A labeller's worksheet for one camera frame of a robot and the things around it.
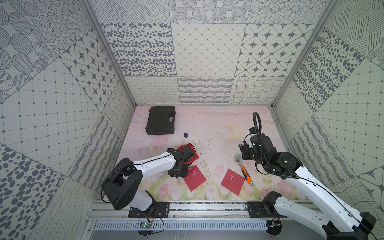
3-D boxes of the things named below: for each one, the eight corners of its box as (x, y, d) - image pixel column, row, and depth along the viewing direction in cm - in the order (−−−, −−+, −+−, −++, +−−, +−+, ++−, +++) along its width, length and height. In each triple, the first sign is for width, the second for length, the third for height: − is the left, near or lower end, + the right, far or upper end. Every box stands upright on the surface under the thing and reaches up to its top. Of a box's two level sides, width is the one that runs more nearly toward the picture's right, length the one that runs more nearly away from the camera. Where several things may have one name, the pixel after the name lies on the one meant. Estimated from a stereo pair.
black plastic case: (146, 134, 105) (143, 129, 100) (152, 110, 120) (151, 105, 116) (173, 134, 105) (172, 129, 100) (177, 110, 120) (176, 105, 116)
